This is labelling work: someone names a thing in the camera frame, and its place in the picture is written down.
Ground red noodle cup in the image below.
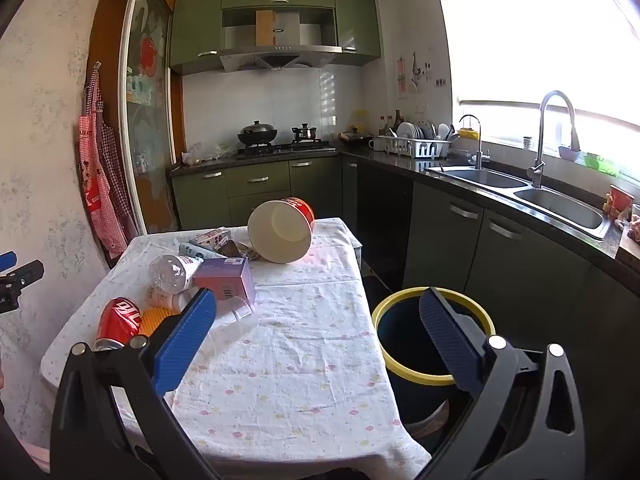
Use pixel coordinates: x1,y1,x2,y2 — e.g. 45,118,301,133
607,184,636,213

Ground green plastic container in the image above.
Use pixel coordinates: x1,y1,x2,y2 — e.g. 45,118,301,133
584,152,621,176

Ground clear plastic cup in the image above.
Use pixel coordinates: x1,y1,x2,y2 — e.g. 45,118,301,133
207,296,256,356

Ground green wall cabinets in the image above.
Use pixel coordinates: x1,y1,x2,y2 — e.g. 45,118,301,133
169,0,383,76

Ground red white paper bucket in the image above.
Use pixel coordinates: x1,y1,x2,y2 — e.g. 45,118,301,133
247,197,316,265

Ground white floral tablecloth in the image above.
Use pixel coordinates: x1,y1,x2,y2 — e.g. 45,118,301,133
40,217,432,480

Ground dark side base cabinets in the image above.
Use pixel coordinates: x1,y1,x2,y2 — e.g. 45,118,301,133
342,157,640,480

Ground brown plastic tray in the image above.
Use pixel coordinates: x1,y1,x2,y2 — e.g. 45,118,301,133
218,240,251,260

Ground clear plastic bags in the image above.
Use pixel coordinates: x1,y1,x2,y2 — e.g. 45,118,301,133
181,141,236,165

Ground steel range hood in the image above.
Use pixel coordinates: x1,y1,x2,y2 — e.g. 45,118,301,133
219,10,343,72

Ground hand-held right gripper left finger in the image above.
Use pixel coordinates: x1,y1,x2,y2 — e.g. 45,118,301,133
50,287,221,480

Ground red white carton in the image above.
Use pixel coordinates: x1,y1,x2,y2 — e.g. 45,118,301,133
190,229,232,256

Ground dark sauce bottles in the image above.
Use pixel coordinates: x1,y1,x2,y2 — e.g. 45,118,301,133
378,109,406,136

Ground yellow rimmed dark trash bin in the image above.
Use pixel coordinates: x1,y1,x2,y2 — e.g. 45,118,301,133
371,286,497,426

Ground purple cardboard box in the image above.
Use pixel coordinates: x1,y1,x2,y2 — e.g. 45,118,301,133
193,258,257,307

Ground frosted glass sliding door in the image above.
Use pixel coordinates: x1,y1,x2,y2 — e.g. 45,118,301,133
119,0,181,241

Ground tall chrome faucet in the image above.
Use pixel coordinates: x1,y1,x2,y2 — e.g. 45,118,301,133
527,91,581,188

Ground red checked apron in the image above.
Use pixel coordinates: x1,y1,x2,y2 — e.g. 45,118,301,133
77,65,138,256

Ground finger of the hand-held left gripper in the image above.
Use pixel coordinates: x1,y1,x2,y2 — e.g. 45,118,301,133
0,251,45,315

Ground bright window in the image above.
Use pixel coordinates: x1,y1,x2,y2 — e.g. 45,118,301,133
435,0,640,181

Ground blue white squeeze tube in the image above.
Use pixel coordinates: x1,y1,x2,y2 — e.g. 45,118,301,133
179,242,226,261

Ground black gas stove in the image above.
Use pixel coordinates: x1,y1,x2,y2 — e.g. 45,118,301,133
236,141,337,157

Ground black wok with lid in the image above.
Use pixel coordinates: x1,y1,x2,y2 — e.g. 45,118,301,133
237,120,278,147

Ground steel double sink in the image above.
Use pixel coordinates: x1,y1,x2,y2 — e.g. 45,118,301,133
427,166,613,241

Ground pink garment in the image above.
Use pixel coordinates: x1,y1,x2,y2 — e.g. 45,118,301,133
20,440,53,473

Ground small chrome faucet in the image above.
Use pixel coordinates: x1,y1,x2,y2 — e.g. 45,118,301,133
459,114,485,170

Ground white dish rack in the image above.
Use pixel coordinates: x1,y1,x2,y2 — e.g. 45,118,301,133
377,121,451,159

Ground green base cabinets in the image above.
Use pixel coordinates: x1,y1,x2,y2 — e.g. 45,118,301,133
170,155,361,231

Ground black burner grate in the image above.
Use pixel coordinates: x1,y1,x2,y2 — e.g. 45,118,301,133
291,122,321,143

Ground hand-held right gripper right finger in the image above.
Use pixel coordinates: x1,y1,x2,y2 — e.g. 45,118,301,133
419,287,587,480

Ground red soda can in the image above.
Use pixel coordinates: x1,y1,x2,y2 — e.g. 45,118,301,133
94,297,142,352

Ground orange snack packet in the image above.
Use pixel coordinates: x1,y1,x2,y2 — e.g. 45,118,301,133
139,307,178,338

